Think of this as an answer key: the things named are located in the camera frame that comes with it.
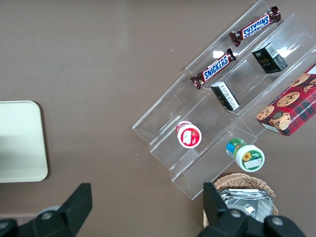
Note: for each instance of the silver foil package stack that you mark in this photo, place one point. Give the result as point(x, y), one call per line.
point(251, 201)

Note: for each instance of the red plaid cookie box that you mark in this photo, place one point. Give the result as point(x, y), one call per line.
point(291, 108)

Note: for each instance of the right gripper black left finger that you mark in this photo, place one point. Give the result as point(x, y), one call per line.
point(64, 214)

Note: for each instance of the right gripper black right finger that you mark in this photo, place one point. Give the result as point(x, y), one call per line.
point(222, 212)

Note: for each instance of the red lidded yogurt cup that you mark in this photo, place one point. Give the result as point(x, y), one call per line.
point(189, 137)

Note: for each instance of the green lidded yogurt cup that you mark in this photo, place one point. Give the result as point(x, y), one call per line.
point(249, 158)

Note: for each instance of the light tan wicker basket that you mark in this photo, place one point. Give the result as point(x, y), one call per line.
point(247, 179)

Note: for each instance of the cream plastic tray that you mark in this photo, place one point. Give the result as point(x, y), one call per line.
point(22, 143)

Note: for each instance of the small black carton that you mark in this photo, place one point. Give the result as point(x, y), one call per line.
point(225, 96)
point(267, 59)

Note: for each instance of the clear acrylic stepped shelf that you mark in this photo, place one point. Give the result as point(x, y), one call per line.
point(187, 116)

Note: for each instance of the Snickers chocolate bar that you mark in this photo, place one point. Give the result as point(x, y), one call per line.
point(214, 69)
point(255, 27)

